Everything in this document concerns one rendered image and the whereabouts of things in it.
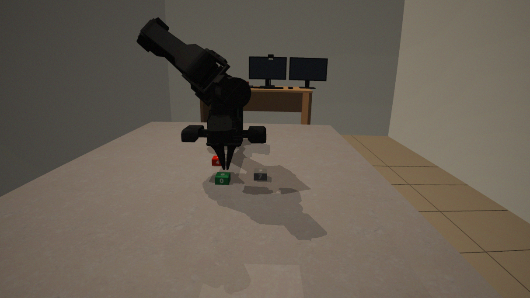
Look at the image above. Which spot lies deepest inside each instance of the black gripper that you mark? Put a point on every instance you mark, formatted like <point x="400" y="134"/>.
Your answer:
<point x="255" y="134"/>

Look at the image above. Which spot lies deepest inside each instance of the green digit block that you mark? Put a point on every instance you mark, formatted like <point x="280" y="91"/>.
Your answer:
<point x="222" y="178"/>

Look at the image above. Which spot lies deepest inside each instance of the red block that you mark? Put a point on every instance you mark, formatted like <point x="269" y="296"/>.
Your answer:
<point x="215" y="161"/>

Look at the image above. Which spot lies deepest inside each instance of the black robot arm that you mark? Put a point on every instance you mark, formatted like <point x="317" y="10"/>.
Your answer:
<point x="209" y="81"/>

